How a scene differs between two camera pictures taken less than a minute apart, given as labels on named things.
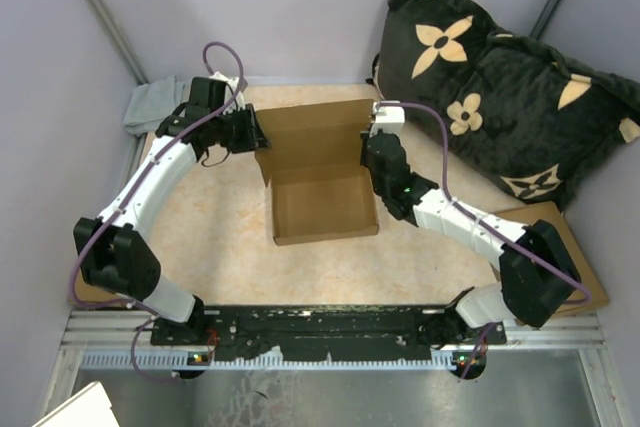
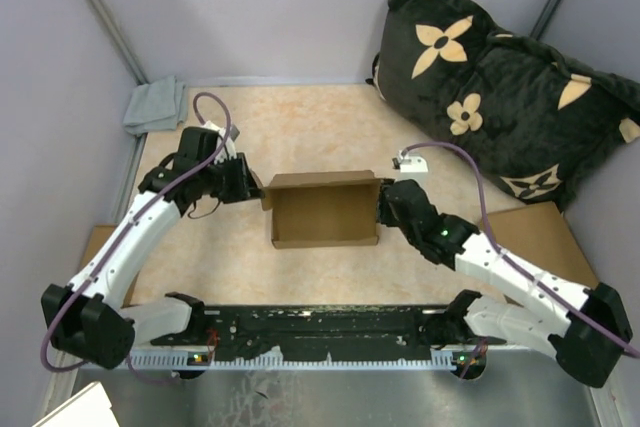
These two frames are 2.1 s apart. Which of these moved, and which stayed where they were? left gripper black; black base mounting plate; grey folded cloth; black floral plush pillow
Moved: left gripper black
Stayed: black floral plush pillow; black base mounting plate; grey folded cloth
